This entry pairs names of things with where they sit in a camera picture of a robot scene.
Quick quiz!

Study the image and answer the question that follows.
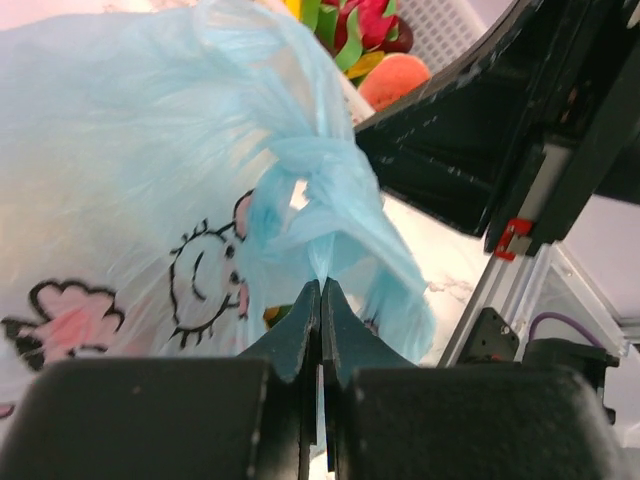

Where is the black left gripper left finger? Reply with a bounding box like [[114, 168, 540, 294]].
[[239, 280, 320, 479]]

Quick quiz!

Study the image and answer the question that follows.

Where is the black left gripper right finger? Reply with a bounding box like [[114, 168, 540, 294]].
[[320, 278, 415, 479]]

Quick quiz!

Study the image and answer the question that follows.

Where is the fake watermelon slice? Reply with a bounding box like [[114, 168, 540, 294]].
[[357, 53, 431, 112]]

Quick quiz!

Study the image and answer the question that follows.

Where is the dark purple fake plum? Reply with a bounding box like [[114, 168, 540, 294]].
[[380, 18, 414, 53]]

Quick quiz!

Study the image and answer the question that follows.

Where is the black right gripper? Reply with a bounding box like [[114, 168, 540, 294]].
[[356, 1, 639, 260]]

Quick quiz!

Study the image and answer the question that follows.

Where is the light blue plastic bag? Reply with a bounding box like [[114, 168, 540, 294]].
[[1, 1, 434, 420]]

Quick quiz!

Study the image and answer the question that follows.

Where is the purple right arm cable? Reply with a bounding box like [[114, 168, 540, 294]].
[[528, 311, 601, 346]]

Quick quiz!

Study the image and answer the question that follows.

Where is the white plastic fruit basket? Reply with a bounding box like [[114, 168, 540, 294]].
[[344, 0, 488, 124]]

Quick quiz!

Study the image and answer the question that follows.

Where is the yellow fake banana bunch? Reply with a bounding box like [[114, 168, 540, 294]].
[[284, 0, 387, 81]]

